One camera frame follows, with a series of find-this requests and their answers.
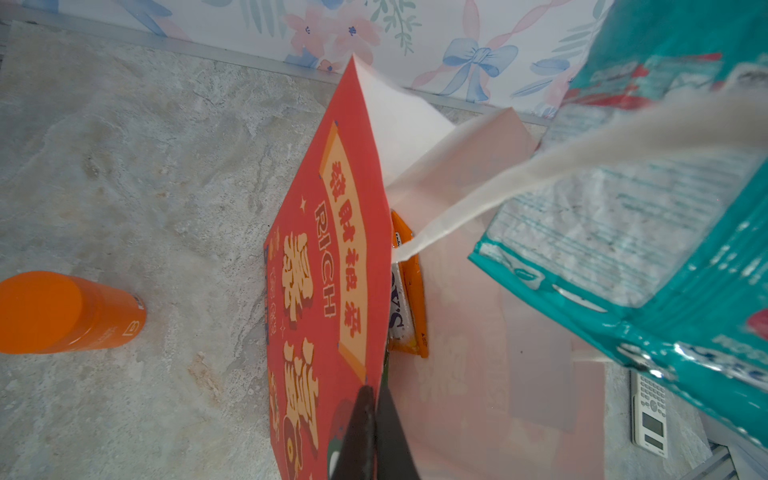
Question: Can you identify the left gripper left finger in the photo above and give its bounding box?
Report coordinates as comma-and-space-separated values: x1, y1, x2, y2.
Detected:
331, 385, 376, 480

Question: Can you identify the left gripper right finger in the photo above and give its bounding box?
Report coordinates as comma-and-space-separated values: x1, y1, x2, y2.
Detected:
375, 386, 420, 480

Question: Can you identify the red paper gift bag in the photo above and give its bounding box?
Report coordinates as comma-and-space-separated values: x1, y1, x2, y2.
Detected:
264, 58, 605, 479

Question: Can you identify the orange Fox's fruits candy bag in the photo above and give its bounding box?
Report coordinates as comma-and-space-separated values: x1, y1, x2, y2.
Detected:
386, 209, 430, 359

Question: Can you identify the teal candy bag back side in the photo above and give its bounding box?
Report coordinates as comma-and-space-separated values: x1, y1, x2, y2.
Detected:
471, 1, 767, 446

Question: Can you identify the white calculator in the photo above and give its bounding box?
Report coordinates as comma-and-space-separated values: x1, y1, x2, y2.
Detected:
630, 372, 669, 458

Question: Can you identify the orange plastic bottle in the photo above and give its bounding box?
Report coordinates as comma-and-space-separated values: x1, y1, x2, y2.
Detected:
1, 271, 147, 355

